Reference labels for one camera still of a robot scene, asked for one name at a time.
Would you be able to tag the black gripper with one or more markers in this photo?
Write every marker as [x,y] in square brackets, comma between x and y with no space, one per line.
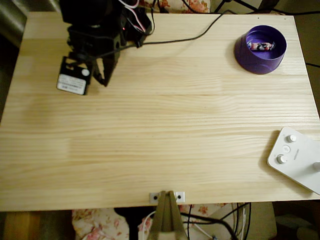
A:
[109,65]

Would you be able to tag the candy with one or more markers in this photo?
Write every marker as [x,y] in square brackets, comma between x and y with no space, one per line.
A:
[261,46]

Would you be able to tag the purple plastic bowl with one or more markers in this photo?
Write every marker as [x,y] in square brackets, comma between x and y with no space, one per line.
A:
[257,65]

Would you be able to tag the olive fabric curtain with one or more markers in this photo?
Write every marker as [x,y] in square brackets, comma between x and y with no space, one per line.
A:
[12,20]

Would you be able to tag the floral cloth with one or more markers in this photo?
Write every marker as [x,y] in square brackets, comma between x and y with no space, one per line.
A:
[200,5]
[95,225]

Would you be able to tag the black table leg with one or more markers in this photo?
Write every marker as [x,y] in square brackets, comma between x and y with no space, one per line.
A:
[132,225]

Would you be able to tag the white lamp base with knobs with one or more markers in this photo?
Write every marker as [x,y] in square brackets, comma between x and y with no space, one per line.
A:
[297,162]

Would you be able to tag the black wrist camera with label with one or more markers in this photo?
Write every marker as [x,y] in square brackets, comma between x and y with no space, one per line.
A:
[71,83]

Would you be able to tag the white metal bracket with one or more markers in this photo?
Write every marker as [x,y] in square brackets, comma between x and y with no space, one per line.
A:
[182,194]

